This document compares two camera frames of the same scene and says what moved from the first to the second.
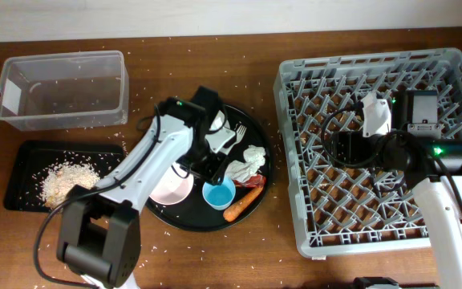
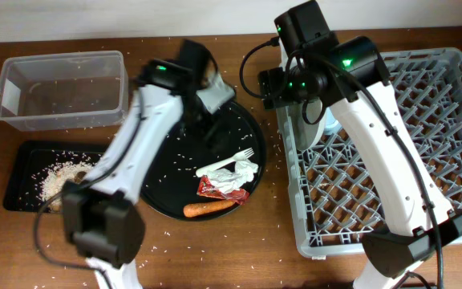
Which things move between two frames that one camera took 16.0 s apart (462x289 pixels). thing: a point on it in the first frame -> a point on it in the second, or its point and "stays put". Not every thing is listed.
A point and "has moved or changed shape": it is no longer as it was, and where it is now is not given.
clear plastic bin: (63, 91) stays put
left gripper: (213, 171) -> (216, 132)
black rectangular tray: (29, 161) stays put
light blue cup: (219, 197) -> (331, 124)
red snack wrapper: (257, 181) -> (206, 189)
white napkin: (254, 158) has moved or changed shape
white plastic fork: (240, 133) -> (241, 156)
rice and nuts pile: (58, 181) stays put
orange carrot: (237, 209) -> (195, 209)
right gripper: (354, 141) -> (272, 83)
